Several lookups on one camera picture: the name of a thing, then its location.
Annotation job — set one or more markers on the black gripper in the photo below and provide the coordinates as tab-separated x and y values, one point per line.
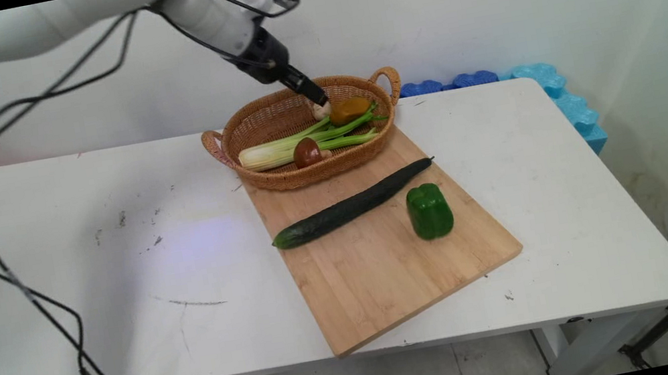
266	56

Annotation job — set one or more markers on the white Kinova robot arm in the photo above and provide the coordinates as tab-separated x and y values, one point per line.
9	31

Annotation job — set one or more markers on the small white mushroom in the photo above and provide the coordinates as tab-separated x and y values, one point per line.
321	110

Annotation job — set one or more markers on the woven wicker basket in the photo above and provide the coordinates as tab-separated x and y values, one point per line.
268	117

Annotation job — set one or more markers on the brown cap mushroom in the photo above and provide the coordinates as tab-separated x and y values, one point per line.
306	152

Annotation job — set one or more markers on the pale green celery stalk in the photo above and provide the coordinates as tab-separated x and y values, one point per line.
274	152

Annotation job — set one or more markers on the long dark green cucumber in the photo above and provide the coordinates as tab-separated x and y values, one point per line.
344	209

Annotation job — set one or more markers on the green bell pepper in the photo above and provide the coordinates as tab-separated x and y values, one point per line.
430	212

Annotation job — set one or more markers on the bamboo cutting board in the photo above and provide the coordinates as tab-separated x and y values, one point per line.
381	268

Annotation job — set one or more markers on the light blue foam mat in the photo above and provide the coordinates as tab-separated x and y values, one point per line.
563	95

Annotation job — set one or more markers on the white table leg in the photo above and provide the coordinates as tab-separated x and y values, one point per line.
578	350

